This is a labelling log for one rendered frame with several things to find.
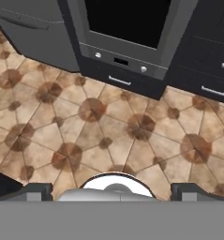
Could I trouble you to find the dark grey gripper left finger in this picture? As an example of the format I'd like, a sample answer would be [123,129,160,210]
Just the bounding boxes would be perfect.
[0,182,53,203]

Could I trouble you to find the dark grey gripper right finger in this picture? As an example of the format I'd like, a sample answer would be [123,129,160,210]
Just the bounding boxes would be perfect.
[171,182,224,203]

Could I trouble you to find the grey fridge drawer front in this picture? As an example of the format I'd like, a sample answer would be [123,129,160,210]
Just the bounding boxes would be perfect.
[0,12,81,73]

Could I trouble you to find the grey fridge door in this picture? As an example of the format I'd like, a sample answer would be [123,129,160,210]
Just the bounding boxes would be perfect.
[0,0,67,24]

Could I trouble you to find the white round thing black rim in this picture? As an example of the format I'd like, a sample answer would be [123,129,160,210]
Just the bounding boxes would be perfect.
[55,172,155,203]

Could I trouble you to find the black drawer under oven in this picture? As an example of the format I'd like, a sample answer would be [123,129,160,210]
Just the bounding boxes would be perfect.
[77,56,168,101]

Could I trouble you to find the black cupboard drawer front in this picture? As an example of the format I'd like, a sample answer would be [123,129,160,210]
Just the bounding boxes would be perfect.
[175,33,224,83]
[165,64,224,106]

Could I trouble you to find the grey oven with black window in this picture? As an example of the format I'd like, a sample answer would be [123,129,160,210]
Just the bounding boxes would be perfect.
[66,0,200,82]

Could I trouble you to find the black cupboard door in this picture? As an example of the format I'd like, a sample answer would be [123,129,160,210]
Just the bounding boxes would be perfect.
[187,0,224,46]

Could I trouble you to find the grey fridge drawer handle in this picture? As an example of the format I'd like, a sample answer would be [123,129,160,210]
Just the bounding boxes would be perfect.
[0,15,51,31]

